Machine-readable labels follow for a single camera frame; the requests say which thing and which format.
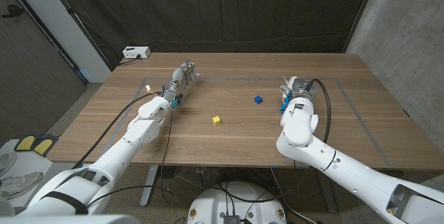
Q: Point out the grey table leg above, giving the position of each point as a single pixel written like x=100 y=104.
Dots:
x=149 y=186
x=329 y=196

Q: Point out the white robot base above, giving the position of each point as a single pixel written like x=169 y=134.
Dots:
x=239 y=199

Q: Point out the yellow block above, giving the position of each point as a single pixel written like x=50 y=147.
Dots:
x=216 y=120

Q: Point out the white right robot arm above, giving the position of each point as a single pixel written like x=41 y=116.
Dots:
x=298 y=127

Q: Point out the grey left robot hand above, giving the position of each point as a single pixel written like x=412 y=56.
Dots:
x=182 y=76

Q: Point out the white sneaker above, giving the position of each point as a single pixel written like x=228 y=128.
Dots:
x=7 y=163
x=21 y=184

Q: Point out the yellow foot pedal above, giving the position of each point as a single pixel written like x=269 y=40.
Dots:
x=43 y=146
x=26 y=143

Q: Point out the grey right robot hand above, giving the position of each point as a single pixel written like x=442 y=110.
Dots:
x=305 y=88

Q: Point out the black box on base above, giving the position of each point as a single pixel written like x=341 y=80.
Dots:
x=231 y=219

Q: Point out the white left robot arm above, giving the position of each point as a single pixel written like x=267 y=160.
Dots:
x=138 y=130

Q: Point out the white power strip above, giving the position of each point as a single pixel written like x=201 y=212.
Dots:
x=137 y=51

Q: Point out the blue cube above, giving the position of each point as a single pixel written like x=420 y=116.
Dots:
x=258 y=100

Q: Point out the white floor platform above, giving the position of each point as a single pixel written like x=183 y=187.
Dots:
x=33 y=163

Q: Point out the black backdrop stand pole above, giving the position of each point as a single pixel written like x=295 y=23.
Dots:
x=362 y=9
x=83 y=30

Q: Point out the black backdrop curtain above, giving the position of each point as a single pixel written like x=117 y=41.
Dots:
x=225 y=9

